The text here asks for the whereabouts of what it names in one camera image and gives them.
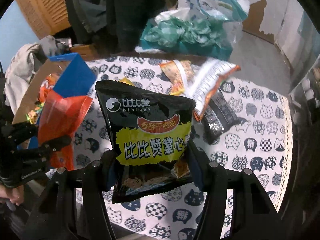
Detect blue cardboard box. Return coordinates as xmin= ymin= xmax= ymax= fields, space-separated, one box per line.
xmin=10 ymin=53 xmax=97 ymax=150

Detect black yellow noodle snack bag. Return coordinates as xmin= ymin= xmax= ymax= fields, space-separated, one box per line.
xmin=95 ymin=80 xmax=196 ymax=203

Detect orange snack bag in box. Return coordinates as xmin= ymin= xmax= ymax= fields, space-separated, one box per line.
xmin=38 ymin=73 xmax=60 ymax=103

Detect hanging dark clothes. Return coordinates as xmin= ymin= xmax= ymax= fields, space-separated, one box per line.
xmin=65 ymin=0 xmax=177 ymax=54

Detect red snack bag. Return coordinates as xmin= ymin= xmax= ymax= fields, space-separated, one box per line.
xmin=37 ymin=90 xmax=92 ymax=171

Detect shoe rack with shoes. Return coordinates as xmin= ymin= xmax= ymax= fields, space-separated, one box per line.
xmin=287 ymin=55 xmax=320 ymax=126

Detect wooden louvered door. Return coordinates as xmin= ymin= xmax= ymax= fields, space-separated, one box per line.
xmin=15 ymin=0 xmax=71 ymax=39

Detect orange chip snack bag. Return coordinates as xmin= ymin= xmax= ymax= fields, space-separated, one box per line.
xmin=159 ymin=60 xmax=195 ymax=95

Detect blue white plastic bag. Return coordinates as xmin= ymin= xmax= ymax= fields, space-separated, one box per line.
xmin=186 ymin=0 xmax=250 ymax=22

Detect teal box with green bags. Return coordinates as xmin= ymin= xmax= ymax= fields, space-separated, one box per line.
xmin=139 ymin=8 xmax=242 ymax=61

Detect person left hand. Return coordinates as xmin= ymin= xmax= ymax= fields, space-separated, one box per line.
xmin=0 ymin=185 xmax=24 ymax=205

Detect grey cloth pile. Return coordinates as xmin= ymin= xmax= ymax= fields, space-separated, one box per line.
xmin=3 ymin=35 xmax=72 ymax=113

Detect white orange snack bag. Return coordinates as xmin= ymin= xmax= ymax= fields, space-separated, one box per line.
xmin=183 ymin=57 xmax=241 ymax=122

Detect small black snack bag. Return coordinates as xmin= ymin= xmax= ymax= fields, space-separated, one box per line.
xmin=201 ymin=90 xmax=240 ymax=142

